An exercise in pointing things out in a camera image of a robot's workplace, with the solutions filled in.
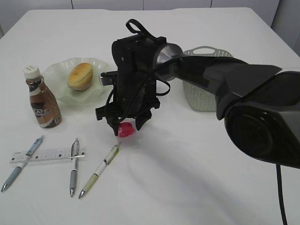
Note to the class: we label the pale green plastic basket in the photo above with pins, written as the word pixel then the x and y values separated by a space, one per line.
pixel 199 99

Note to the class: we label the pale green wavy glass plate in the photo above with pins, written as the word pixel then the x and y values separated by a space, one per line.
pixel 56 76

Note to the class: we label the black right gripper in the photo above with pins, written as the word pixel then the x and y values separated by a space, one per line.
pixel 116 110

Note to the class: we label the beige click pen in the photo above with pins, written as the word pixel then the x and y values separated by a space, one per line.
pixel 106 161

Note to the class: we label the clear plastic ruler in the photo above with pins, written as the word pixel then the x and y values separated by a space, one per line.
pixel 42 155

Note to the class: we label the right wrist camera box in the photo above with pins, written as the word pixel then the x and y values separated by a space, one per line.
pixel 108 78

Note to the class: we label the light blue click pen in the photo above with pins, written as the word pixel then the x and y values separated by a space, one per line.
pixel 9 181

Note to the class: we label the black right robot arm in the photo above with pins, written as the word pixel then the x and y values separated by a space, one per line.
pixel 260 104

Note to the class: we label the bread roll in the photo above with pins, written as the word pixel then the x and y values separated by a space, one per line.
pixel 80 77

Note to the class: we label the brown Nescafe coffee bottle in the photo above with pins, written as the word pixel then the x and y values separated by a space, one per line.
pixel 42 100

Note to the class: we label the grey click pen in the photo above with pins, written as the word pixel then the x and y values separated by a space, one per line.
pixel 73 176

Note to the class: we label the pink correction tape dispenser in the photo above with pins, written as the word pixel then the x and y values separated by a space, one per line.
pixel 125 129

